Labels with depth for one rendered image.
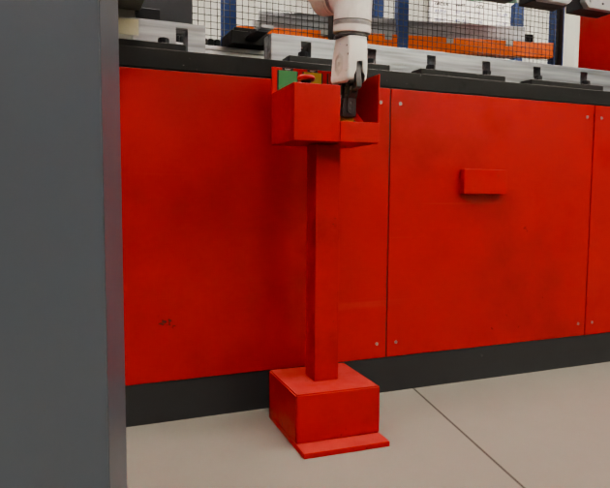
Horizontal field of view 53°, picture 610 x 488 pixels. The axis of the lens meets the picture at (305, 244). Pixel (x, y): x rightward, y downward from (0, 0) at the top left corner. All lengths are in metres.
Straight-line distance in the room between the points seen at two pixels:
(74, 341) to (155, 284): 0.70
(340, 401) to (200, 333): 0.38
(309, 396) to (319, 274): 0.27
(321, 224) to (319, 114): 0.24
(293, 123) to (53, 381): 0.74
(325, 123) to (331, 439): 0.69
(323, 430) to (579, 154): 1.20
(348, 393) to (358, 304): 0.34
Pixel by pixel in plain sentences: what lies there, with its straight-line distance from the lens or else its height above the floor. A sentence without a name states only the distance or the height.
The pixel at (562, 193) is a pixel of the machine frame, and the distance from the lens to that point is 2.03.
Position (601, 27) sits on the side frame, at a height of 1.29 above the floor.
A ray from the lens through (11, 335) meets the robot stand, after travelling 0.80.
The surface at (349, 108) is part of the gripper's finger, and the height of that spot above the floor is 0.74.
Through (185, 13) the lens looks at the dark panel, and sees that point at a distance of 2.20.
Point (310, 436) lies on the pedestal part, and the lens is 1.37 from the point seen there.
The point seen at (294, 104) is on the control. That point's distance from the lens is 1.30.
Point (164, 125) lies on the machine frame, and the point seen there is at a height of 0.70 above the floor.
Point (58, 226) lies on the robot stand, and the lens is 0.77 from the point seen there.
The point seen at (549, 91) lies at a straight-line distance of 2.01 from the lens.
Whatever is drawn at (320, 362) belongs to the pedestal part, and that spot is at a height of 0.16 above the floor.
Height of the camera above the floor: 0.55
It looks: 5 degrees down
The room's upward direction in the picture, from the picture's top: straight up
